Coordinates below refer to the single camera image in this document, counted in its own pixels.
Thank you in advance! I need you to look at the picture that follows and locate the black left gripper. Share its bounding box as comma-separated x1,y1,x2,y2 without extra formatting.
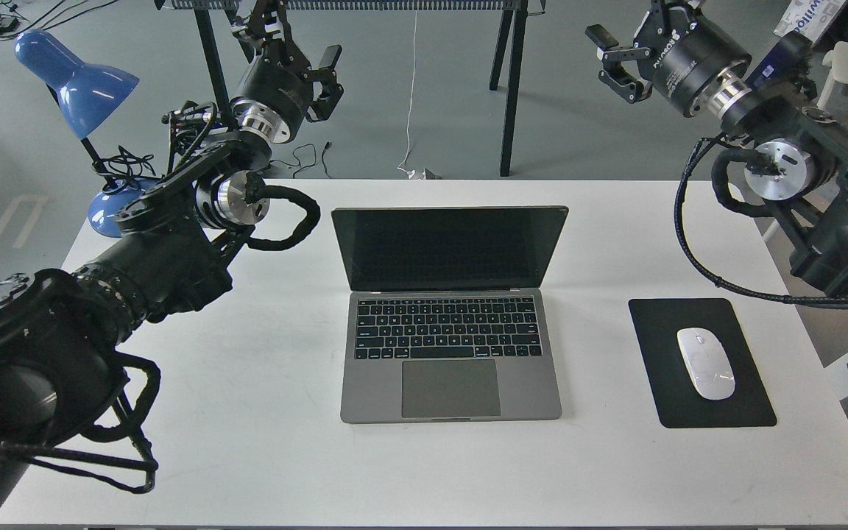
230,1,344,144

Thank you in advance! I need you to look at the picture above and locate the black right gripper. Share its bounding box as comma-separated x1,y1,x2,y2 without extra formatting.
585,1,752,118

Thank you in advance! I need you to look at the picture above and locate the grey laptop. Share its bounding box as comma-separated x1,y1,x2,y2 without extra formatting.
332,205,569,425

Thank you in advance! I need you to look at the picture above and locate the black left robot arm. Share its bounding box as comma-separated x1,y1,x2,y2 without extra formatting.
0,1,343,508

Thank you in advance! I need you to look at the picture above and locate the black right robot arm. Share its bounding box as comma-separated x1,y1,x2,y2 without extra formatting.
585,1,848,310

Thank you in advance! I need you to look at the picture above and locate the cardboard box with print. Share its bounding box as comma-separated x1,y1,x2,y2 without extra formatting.
774,0,848,41

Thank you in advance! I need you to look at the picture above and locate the blue desk lamp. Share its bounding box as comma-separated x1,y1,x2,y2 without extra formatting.
15,29,158,238

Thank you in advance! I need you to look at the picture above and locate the black mouse pad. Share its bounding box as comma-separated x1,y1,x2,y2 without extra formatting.
627,298,777,428

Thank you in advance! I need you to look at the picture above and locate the white computer mouse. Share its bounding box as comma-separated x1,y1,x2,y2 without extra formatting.
676,328,736,400

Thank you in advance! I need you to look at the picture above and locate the black floor cable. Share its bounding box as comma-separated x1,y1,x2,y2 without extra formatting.
266,141,333,180

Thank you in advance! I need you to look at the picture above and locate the black metal rack frame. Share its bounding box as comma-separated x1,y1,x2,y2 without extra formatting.
154,1,531,178

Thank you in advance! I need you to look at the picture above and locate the white hanging cable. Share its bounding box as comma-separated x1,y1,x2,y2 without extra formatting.
397,10,441,180

